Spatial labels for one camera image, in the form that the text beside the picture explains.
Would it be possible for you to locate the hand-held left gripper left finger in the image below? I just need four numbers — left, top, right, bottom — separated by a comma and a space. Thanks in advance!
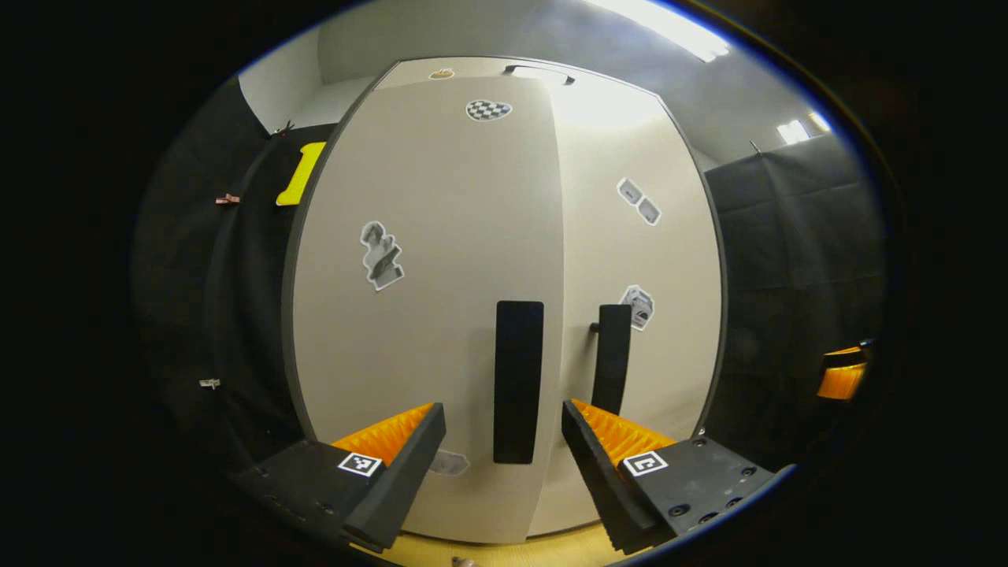
236, 403, 447, 554

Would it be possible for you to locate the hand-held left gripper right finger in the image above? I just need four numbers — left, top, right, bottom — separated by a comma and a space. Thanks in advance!
561, 399, 776, 554

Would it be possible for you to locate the white shoe cabinet door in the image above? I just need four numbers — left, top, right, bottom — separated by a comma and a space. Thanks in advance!
291, 75, 564, 544
528, 75, 724, 536

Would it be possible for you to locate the black door handle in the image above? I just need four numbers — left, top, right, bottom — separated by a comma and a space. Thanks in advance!
494, 300, 545, 465
591, 304, 633, 417

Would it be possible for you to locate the white shoe cabinet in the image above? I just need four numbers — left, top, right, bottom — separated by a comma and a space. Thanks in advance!
280, 55, 727, 546

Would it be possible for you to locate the beige cabinet drawer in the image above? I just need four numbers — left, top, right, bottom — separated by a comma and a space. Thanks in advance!
378, 57, 662, 99

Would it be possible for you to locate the black backdrop cloth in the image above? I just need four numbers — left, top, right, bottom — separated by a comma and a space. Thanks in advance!
701, 134, 887, 465
134, 75, 335, 473

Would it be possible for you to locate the small ceiling light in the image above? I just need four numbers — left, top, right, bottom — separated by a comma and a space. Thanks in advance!
776, 110, 832, 145

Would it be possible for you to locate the long ceiling light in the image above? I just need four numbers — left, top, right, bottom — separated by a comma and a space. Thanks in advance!
587, 0, 733, 64

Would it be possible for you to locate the black drawer handle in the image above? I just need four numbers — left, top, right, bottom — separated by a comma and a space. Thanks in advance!
504, 65, 576, 86

